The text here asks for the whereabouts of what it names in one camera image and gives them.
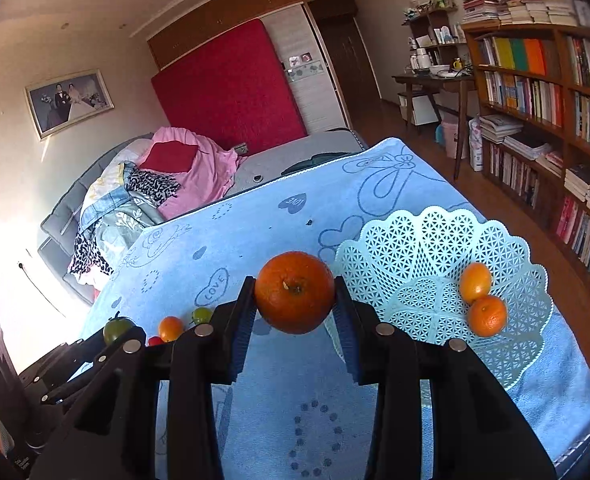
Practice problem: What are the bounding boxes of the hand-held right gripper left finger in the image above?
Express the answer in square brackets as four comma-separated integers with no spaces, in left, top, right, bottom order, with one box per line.
[29,275,257,480]

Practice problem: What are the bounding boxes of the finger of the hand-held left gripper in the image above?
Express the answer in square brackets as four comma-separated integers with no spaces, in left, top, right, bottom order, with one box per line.
[20,332,107,391]
[40,354,112,407]

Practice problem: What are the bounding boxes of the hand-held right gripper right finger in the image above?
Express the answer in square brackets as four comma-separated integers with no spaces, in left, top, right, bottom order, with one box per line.
[331,276,558,480]

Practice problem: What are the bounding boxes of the large round orange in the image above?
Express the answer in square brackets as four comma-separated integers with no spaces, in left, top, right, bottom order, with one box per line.
[254,251,337,335]

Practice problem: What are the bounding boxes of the light blue lattice basket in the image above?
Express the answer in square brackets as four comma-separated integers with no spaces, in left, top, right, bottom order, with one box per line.
[334,205,554,392]

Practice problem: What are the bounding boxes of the small oval orange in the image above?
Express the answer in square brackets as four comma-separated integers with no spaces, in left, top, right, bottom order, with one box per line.
[458,262,492,305]

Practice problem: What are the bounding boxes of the round mandarin orange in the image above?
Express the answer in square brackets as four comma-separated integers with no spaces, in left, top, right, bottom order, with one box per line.
[468,295,508,338]

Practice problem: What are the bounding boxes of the small orange kumquat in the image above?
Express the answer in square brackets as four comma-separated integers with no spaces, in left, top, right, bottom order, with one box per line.
[158,316,185,343]

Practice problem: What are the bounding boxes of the leopard print cloth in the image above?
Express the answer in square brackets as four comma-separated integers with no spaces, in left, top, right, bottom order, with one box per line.
[69,232,113,277]
[125,167,182,207]

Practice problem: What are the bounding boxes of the blue printed towel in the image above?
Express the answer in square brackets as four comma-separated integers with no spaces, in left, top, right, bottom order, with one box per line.
[78,137,590,480]

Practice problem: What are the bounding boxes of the floral quilt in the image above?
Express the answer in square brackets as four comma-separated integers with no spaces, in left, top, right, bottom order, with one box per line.
[79,160,166,261]

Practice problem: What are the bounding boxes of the pink blanket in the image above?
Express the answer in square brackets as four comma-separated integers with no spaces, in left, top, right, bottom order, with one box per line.
[140,126,248,221]

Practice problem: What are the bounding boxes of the red pillow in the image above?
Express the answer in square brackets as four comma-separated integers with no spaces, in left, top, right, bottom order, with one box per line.
[139,141,199,173]

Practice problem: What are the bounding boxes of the pink bin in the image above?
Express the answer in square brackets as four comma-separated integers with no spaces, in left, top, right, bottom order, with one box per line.
[440,120,462,160]

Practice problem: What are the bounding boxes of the white printed bag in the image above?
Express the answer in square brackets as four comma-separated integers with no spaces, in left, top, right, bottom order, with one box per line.
[469,117,486,172]

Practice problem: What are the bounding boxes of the red mattress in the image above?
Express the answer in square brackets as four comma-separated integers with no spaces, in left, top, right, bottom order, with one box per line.
[150,19,309,156]

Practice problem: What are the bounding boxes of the white storage box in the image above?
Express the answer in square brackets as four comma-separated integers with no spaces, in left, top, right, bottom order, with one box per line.
[397,92,441,126]

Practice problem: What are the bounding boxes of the pile of magazines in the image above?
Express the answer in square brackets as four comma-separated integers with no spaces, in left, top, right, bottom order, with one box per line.
[479,114,523,143]

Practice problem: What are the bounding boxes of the wooden desk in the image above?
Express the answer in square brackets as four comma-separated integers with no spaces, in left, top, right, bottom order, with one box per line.
[391,71,476,181]

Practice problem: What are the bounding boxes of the dark wooden door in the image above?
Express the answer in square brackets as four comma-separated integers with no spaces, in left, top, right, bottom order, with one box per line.
[307,0,383,128]

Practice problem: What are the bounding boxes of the wooden bookshelf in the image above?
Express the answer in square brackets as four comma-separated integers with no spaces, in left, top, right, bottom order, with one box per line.
[461,22,590,306]

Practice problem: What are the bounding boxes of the wooden wardrobe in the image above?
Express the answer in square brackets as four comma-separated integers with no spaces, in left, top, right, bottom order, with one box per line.
[146,0,351,141]

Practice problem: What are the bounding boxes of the small wooden desk shelf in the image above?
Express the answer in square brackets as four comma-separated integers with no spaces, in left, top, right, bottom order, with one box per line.
[401,5,468,73]

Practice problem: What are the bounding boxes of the rows of shelved books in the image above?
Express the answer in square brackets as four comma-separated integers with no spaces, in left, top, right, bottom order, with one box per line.
[475,35,590,306]

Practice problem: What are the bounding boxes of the stack of books atop bookshelf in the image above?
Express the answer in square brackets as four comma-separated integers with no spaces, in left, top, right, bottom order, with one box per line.
[462,0,590,28]

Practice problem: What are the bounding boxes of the framed wall photo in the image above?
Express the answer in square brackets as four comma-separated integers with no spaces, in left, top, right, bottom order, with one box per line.
[24,69,115,141]

